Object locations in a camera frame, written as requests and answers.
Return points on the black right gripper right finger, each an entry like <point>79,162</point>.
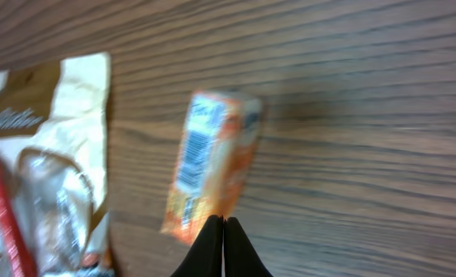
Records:
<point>241,259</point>

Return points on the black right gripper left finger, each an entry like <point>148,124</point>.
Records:
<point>204,259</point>

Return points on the orange small box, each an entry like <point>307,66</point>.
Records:
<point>217,147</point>

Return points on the red snack stick packet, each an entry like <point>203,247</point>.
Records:
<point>21,261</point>

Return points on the brown pantree snack bag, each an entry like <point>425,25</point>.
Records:
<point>53,163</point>

